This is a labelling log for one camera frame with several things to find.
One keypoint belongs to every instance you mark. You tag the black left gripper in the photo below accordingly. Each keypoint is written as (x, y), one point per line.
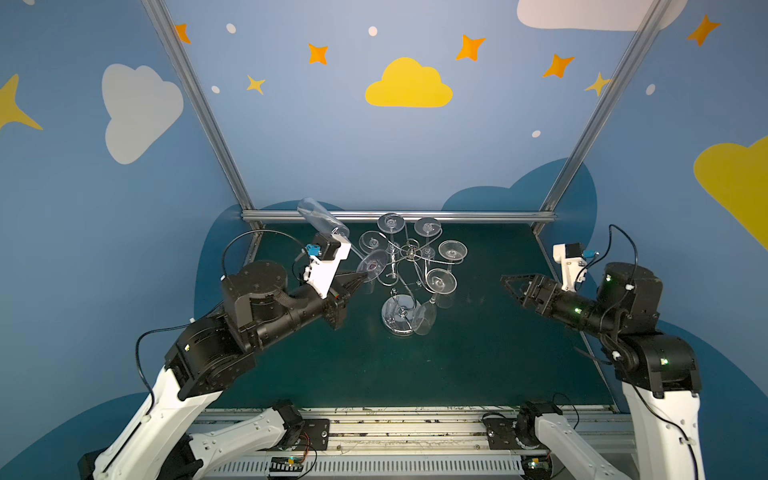
(335, 301)

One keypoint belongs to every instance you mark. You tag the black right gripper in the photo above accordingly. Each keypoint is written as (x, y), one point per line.
(541, 297)

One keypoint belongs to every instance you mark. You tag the clear wine glass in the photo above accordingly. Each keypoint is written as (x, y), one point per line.
(373, 264)
(372, 240)
(429, 229)
(390, 224)
(453, 251)
(439, 282)

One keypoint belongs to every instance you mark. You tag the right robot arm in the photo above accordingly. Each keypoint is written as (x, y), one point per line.
(659, 373)

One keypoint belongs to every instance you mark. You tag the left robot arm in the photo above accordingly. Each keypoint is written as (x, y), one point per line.
(208, 357)

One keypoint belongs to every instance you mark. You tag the chrome wine glass rack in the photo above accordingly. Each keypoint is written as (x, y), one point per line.
(404, 278)

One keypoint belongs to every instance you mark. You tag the green circuit board right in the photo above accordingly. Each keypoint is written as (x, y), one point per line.
(536, 469)

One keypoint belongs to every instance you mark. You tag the green circuit board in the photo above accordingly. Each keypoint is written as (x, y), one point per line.
(281, 466)
(536, 469)

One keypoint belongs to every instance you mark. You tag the green circuit board left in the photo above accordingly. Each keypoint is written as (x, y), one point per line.
(281, 466)

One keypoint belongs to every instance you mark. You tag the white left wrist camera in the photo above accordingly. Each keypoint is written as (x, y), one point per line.
(325, 253)

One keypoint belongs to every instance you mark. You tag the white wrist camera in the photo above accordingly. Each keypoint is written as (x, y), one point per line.
(573, 264)
(325, 253)

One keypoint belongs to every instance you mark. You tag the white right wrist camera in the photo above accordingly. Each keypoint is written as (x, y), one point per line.
(573, 264)

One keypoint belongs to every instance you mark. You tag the aluminium back frame rail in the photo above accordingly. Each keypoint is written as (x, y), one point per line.
(484, 217)

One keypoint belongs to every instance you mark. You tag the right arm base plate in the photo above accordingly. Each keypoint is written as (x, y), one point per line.
(500, 432)

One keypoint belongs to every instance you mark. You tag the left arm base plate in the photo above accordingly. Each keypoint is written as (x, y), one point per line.
(313, 431)

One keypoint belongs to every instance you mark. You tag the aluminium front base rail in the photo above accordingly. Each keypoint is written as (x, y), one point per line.
(401, 443)

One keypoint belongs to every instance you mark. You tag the aluminium right frame post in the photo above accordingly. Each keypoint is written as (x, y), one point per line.
(636, 51)

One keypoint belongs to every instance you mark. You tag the aluminium frame post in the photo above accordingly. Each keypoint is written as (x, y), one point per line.
(161, 20)
(636, 51)

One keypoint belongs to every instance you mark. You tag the aluminium left frame post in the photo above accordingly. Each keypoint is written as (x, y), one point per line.
(161, 20)

